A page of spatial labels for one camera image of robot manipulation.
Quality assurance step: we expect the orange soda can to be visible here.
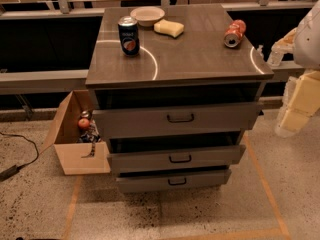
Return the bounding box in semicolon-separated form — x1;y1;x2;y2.
224;19;246;48

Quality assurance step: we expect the cardboard box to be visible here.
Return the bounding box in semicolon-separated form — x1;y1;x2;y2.
41;90;110;175

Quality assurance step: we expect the clear sanitizer bottle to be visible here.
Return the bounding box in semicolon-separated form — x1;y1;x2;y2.
267;46;284;67

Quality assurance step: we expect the blue pepsi can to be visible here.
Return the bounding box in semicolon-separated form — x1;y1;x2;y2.
118;16;140;56

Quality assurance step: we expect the yellow sponge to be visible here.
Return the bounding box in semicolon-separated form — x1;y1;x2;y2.
154;19;184;38

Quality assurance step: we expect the grey middle drawer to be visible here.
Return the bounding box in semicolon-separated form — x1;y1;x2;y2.
108;145;245;174

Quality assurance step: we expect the grey metal rail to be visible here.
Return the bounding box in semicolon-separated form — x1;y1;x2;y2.
0;59;303;94

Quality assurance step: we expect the white bowl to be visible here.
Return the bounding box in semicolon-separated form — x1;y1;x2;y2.
130;6;165;27

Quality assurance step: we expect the red apple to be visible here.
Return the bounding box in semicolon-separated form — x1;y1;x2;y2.
78;118;90;130

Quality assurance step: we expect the grey drawer cabinet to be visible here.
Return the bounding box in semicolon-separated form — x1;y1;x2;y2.
88;4;267;179

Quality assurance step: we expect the black power cable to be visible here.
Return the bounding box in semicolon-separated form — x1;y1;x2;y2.
0;130;41;182

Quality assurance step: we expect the grey bottom drawer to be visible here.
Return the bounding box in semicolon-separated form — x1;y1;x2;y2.
116;169;231;193

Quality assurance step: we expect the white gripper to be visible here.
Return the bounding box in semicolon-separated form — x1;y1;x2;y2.
275;70;320;138

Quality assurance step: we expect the can in cardboard box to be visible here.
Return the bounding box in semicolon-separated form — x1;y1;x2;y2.
80;110;92;119

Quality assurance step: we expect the grey drawer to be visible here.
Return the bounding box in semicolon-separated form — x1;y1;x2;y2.
116;169;231;193
108;145;245;174
93;102;261;139

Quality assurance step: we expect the grey top drawer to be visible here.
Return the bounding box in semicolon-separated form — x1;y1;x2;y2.
93;102;261;139

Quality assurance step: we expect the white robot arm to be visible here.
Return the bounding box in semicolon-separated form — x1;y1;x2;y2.
267;1;320;137

